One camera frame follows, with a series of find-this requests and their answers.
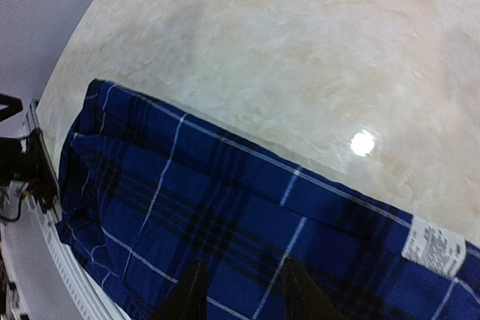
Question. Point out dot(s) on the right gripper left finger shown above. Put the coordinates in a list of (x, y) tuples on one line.
[(188, 299)]

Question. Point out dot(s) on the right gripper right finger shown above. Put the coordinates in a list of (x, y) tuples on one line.
[(303, 299)]

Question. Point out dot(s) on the blue plaid shirt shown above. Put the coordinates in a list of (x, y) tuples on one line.
[(148, 189)]

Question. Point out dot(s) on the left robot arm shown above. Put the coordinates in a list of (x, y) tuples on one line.
[(10, 106)]

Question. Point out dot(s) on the aluminium front rail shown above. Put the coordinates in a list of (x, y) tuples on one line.
[(41, 277)]

